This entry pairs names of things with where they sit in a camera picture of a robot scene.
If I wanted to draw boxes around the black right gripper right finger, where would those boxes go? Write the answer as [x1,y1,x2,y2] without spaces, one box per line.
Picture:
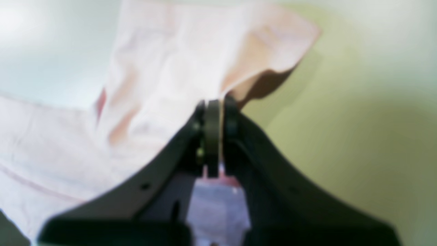
[223,96,401,246]

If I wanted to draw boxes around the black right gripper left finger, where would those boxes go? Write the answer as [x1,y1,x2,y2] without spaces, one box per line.
[38,100,221,246]

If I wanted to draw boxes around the pink T-shirt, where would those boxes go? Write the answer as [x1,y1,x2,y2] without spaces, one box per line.
[0,0,321,242]

